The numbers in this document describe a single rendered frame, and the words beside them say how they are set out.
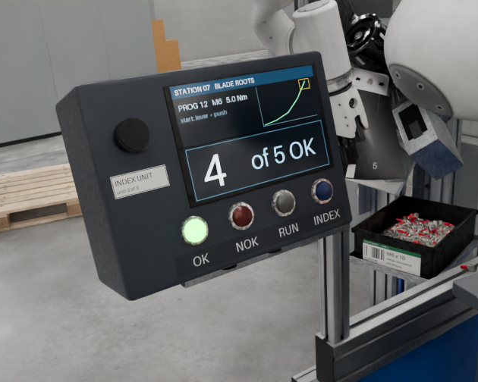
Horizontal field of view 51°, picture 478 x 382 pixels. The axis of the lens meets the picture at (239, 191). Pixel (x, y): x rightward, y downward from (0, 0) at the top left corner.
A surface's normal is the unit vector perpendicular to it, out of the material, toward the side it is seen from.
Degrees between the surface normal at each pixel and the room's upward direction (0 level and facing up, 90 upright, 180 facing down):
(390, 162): 38
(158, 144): 75
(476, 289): 0
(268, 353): 0
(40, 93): 90
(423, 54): 94
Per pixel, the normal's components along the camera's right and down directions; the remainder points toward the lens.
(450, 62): -0.44, 0.47
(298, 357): -0.07, -0.94
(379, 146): -0.08, -0.48
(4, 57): 0.59, 0.23
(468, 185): -0.85, 0.24
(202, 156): 0.48, 0.00
